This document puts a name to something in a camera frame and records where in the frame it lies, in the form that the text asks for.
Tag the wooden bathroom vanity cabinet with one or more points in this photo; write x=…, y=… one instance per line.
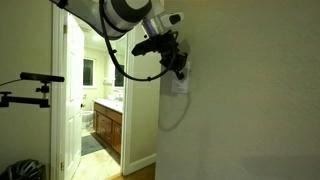
x=108, y=125

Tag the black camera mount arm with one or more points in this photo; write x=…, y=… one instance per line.
x=25, y=100

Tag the white toilet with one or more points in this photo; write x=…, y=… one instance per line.
x=87, y=118

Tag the white open bathroom door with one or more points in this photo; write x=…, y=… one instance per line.
x=74, y=100

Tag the white wall light switch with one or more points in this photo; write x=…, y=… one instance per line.
x=181, y=86

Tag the black bicycle helmet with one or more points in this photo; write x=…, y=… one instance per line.
x=23, y=170

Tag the black stereo camera bar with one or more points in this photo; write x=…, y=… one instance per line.
x=41, y=77

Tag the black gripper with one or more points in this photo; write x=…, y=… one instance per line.
x=171, y=53

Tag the bathroom window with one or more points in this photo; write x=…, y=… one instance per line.
x=88, y=72

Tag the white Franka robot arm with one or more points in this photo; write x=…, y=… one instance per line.
x=126, y=13

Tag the bathroom wall mirror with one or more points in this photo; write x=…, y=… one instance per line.
x=120, y=75

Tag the white bathroom door frame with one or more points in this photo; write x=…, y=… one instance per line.
x=57, y=100

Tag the brass door hinge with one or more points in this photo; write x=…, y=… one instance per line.
x=62, y=166
x=65, y=29

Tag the grey bath mat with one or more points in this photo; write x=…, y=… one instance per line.
x=90, y=144

